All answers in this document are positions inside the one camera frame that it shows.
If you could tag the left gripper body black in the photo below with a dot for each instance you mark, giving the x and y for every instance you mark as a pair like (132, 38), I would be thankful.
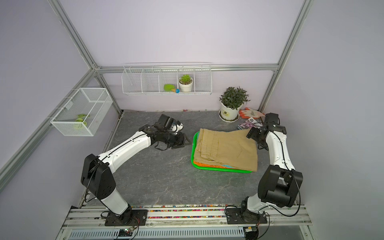
(172, 139)

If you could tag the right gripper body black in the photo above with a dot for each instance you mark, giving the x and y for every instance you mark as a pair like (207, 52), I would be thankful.
(257, 136)

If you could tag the khaki pants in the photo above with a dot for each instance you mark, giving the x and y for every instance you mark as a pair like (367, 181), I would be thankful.
(227, 148)

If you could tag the orange pants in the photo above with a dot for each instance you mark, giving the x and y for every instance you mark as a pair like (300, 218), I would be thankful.
(208, 166)

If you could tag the green plastic basket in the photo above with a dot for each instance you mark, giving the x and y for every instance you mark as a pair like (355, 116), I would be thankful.
(196, 135)

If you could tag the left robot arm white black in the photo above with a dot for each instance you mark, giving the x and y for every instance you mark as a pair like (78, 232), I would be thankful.
(97, 175)

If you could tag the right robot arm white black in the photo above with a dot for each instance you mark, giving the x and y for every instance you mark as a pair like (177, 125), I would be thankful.
(280, 185)

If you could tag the green item in side basket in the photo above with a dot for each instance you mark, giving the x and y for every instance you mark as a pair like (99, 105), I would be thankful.
(80, 122)

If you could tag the purple flower seed packet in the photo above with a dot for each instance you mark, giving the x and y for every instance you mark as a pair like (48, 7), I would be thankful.
(250, 123)

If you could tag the orange white work gloves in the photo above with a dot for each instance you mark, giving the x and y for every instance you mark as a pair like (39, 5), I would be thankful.
(250, 113)

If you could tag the large potted green plant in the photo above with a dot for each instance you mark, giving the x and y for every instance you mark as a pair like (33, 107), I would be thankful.
(232, 100)

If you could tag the green toy in shelf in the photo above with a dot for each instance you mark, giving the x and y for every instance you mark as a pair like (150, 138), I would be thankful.
(171, 88)

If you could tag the small potted succulent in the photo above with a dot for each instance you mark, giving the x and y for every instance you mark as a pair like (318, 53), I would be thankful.
(186, 83)

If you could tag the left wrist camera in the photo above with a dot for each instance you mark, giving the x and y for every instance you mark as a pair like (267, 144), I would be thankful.
(177, 127)

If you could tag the white wire wall shelf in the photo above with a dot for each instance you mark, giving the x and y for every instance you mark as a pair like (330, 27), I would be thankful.
(150, 78)

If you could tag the white wire side basket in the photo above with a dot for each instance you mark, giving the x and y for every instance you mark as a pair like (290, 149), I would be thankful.
(95, 102)

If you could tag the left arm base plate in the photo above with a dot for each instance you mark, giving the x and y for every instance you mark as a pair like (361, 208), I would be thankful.
(135, 217)

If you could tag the aluminium rail frame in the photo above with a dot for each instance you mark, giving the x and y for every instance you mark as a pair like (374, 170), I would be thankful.
(171, 222)

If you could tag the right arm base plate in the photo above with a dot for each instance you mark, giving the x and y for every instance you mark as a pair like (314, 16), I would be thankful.
(236, 216)

